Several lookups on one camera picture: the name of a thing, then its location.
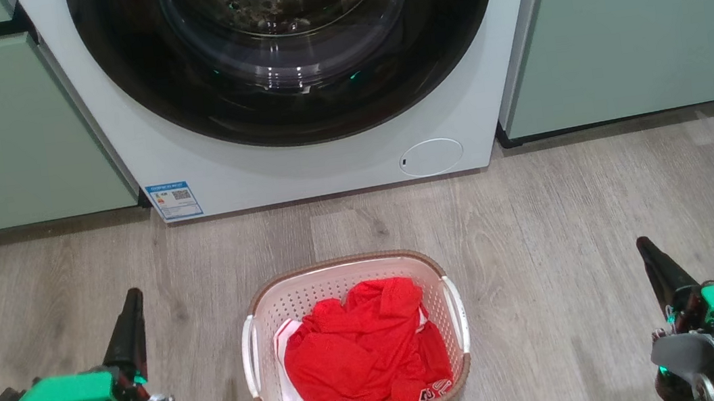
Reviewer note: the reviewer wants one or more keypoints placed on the round white filter cover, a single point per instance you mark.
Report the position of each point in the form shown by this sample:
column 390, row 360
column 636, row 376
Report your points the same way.
column 431, row 157

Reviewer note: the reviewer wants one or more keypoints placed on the white garment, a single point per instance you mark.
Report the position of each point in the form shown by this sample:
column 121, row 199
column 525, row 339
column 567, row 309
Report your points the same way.
column 291, row 399

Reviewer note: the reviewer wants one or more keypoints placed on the white front-load washing machine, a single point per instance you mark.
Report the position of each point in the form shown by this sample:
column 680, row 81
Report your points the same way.
column 325, row 163

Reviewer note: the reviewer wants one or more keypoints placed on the red jersey garment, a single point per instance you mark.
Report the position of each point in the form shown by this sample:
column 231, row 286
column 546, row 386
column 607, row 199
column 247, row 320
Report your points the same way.
column 356, row 357

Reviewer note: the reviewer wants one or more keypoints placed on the black round washer door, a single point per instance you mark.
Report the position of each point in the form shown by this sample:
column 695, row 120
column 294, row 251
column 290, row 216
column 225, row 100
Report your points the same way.
column 130, row 71

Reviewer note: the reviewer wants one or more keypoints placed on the wide pale green cabinet panel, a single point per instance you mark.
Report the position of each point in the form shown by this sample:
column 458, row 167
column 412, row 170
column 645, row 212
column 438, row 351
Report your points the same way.
column 627, row 17

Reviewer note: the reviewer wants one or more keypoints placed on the blue energy label sticker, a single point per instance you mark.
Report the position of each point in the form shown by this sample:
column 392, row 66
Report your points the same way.
column 174, row 201

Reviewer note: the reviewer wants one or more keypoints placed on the pale green cabinet door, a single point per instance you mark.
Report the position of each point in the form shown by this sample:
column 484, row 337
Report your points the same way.
column 1, row 135

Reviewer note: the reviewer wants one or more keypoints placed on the white perforated laundry basket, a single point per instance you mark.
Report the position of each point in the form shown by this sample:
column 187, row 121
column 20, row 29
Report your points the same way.
column 304, row 295

